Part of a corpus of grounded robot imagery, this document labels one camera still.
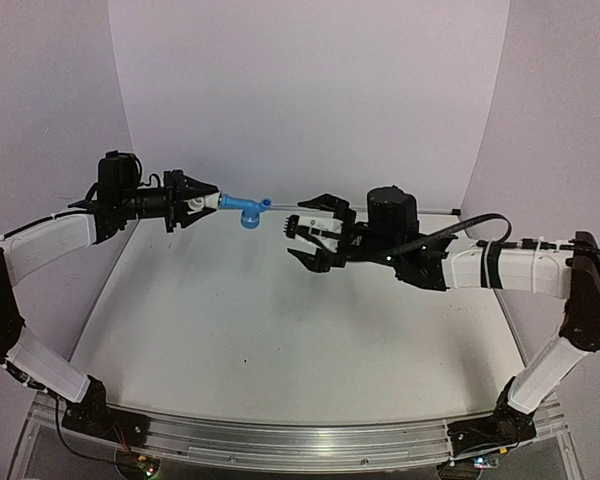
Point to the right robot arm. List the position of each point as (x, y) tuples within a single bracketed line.
[(390, 236)]

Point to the right circuit board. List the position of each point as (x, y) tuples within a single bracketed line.
[(487, 461)]

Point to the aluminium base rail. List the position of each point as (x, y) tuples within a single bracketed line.
[(306, 448)]

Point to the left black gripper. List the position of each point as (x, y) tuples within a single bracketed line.
[(177, 185)]

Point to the circuit board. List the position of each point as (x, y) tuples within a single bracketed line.
[(487, 461), (136, 466)]

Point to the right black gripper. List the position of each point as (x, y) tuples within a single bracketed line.
[(334, 204)]

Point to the white plastic pipe fitting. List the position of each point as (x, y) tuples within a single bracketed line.
[(207, 202)]

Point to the left circuit board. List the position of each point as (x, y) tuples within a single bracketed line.
[(136, 466)]

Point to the blue water faucet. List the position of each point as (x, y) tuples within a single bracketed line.
[(250, 210)]

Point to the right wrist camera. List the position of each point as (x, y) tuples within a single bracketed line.
[(320, 231)]

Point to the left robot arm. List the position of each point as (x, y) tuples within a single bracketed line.
[(116, 198)]

